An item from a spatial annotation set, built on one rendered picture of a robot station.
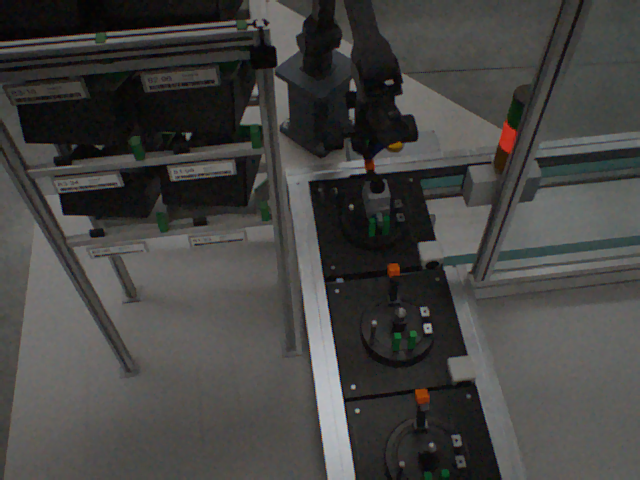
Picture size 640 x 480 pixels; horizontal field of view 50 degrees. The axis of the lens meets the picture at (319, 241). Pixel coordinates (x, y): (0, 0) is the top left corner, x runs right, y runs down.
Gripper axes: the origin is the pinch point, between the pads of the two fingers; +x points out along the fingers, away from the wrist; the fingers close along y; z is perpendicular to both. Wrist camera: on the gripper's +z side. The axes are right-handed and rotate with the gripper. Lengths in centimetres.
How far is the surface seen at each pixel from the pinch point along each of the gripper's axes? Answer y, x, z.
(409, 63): -49, 110, 142
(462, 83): -70, 110, 126
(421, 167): -13.4, 12.6, 3.9
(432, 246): -10.4, 9.3, -19.1
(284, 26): 11, 24, 69
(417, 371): -2.2, 10.9, -44.3
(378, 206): -0.1, 2.6, -12.7
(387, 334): 2.2, 9.1, -37.1
